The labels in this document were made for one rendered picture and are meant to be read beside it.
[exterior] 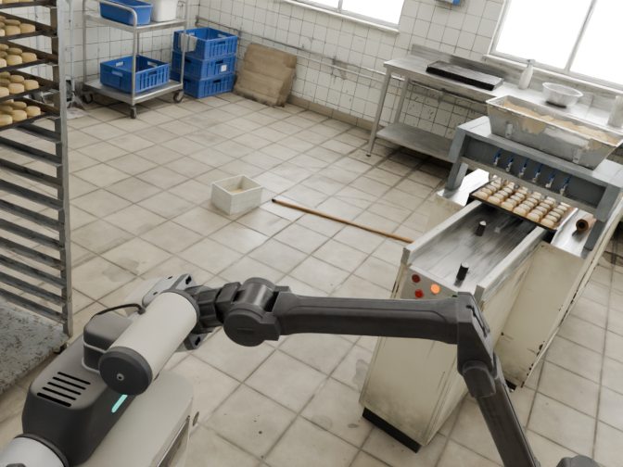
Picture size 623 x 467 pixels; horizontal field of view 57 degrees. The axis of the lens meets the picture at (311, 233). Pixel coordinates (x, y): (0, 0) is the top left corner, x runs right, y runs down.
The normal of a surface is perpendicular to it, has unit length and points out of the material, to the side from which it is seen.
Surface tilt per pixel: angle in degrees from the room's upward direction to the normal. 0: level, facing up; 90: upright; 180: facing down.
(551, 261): 90
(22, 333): 0
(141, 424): 0
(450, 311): 18
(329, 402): 0
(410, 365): 90
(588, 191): 90
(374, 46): 90
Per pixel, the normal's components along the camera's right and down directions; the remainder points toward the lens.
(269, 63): -0.37, 0.05
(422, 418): -0.59, 0.29
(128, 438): 0.18, -0.86
